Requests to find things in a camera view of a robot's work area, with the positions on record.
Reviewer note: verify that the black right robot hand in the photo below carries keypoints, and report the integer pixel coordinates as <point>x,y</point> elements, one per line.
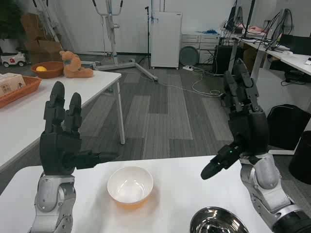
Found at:
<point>252,131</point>

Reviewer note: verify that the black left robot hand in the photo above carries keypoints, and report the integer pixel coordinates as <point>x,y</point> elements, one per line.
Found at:
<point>58,148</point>

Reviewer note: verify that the shiny metal bowl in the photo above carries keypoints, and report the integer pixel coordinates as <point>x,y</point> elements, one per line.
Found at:
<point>216,222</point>

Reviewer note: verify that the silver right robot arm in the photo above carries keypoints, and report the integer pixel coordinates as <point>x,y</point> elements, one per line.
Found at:
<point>267,184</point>

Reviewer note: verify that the brown round bowl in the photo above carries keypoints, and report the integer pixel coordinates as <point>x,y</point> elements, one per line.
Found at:
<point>52,71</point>

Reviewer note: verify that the white bowl orange outside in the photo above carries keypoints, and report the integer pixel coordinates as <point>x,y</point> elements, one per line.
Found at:
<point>130,187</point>

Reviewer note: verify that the black bag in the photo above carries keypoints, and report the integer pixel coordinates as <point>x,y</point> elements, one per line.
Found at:
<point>286,126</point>

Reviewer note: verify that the black trash bin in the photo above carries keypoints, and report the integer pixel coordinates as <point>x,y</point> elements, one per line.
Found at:
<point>302,160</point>

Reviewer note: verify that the orange wicker basket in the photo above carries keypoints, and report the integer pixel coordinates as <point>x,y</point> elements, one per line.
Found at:
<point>26,91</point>

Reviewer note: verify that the white table leg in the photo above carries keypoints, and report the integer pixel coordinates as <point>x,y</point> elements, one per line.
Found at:
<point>120,111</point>

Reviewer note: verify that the black computer tower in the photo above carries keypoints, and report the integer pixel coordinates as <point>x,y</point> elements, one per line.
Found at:
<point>224,59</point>

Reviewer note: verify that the beige printed carton box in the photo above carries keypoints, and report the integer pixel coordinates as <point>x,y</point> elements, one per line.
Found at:
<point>11,83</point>

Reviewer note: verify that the yellow lemon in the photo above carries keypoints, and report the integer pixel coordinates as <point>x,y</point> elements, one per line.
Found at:
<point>41,69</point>

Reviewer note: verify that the orange teddy bear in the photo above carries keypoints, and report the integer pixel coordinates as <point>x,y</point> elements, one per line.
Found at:
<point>73,65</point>

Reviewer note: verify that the white power strip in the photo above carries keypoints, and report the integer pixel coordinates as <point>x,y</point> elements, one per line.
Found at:
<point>188,68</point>

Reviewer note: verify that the black laptop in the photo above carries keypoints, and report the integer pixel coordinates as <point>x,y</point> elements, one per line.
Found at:
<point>297,43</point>

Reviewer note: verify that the round grey tray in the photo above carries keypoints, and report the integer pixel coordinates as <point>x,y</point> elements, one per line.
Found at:
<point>189,55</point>

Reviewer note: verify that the white toy car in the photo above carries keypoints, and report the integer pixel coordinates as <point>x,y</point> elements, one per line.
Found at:
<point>13,59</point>

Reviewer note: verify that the white drawer cabinet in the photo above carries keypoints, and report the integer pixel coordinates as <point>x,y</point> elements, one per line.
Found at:
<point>206,41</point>

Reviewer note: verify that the pink cloth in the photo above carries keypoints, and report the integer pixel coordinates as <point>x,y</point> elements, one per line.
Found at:
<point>257,29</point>

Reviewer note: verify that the brown cardboard boxes stack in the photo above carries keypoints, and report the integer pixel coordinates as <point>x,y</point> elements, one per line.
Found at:
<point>41,46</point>

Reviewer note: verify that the grey computer monitor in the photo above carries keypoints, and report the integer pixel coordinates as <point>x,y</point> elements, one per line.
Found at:
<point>281,26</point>

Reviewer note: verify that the blue tangled item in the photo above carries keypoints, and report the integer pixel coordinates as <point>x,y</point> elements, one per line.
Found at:
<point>209,31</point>

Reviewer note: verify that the black monitor stand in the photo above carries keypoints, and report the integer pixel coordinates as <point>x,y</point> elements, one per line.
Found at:
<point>249,21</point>

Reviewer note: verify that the tall white cabinet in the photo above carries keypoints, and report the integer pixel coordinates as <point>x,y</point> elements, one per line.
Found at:
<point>165,41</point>

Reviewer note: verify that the dark green plant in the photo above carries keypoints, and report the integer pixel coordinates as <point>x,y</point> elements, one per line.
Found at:
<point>9,17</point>

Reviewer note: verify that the black tripod stand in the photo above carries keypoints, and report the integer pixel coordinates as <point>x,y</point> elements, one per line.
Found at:
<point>148,36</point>

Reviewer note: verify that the white metal lift frame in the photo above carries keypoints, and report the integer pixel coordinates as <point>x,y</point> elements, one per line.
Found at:
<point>109,36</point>

